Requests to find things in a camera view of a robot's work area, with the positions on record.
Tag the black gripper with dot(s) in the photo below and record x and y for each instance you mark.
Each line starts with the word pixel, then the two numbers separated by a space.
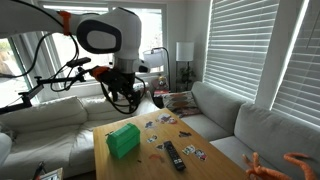
pixel 126 83

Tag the green plastic lunchbox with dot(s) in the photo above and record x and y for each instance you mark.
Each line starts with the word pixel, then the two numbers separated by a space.
pixel 123 141

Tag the dark figure sticker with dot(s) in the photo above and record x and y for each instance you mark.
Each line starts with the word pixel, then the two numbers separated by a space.
pixel 150 125

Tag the small seated toy figure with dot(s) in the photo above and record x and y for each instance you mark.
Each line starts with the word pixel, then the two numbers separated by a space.
pixel 162 83

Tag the snowman sticker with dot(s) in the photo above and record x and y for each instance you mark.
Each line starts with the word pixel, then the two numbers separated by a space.
pixel 165 118

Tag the oval patterned cushion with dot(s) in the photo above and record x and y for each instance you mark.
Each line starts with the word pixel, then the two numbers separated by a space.
pixel 180 99

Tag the arc lamp with white shade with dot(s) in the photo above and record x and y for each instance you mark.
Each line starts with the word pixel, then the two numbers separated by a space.
pixel 156 59

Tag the red patterned cushion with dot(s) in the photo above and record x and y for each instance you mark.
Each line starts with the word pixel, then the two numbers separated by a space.
pixel 190 112

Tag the potted green plant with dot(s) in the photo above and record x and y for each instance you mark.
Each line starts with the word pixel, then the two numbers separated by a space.
pixel 186 75

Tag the small dark sticker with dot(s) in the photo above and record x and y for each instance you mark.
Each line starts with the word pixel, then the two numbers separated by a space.
pixel 185 134

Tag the faded red sticker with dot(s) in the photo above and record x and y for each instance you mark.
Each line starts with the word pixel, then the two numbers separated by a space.
pixel 156 157

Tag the black remote control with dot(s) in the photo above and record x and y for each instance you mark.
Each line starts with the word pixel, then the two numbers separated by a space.
pixel 174 155

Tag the floor lamp with cylinder shade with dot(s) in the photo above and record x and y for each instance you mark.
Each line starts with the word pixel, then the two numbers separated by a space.
pixel 185 51

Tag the sliding glass window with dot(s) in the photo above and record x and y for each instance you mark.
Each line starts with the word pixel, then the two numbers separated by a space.
pixel 153 30

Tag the white sofa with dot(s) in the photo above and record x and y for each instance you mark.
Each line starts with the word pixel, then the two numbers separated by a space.
pixel 40 133

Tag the white window blind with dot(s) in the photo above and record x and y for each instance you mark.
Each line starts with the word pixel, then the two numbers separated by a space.
pixel 300 76
pixel 240 46

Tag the grey sectional sofa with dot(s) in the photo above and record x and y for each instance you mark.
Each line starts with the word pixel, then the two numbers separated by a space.
pixel 266 133

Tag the white rounded housing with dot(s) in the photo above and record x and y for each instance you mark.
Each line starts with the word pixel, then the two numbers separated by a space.
pixel 5 148

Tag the orange octopus plush toy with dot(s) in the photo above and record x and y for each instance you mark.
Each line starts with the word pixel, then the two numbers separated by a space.
pixel 263 173

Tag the wrist camera with orange mount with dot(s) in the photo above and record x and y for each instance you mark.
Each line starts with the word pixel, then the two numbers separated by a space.
pixel 108 80

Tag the black bar camera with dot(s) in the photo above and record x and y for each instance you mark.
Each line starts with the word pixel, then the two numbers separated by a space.
pixel 79 61

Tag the black camera stand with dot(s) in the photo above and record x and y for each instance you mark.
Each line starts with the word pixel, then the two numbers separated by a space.
pixel 30 93

